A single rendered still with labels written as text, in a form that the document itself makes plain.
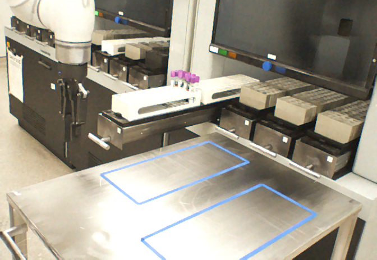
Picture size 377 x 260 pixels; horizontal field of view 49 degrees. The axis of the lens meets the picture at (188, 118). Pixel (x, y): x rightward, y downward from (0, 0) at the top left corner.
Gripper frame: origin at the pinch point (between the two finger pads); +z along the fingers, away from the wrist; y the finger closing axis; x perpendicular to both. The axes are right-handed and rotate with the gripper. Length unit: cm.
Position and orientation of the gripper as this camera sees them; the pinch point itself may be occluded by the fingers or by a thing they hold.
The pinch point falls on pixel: (72, 132)
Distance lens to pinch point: 120.4
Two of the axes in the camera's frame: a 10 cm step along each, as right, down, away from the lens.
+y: -6.8, -3.3, 6.6
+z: -1.1, 9.3, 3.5
